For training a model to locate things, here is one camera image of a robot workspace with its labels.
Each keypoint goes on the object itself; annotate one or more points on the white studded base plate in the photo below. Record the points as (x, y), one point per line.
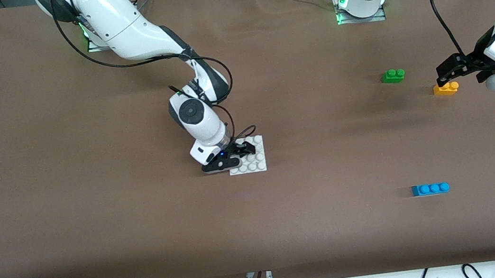
(257, 161)

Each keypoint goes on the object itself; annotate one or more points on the yellow two-stud block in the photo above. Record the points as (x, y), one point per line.
(444, 91)

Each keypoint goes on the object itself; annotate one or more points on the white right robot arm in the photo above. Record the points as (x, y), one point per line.
(117, 22)

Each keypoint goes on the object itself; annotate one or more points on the green two-stud block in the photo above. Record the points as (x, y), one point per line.
(392, 77)

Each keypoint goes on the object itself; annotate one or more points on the blue three-stud block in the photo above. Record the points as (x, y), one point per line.
(429, 189)

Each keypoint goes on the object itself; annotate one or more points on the brown table cover mat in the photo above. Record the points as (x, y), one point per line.
(241, 235)

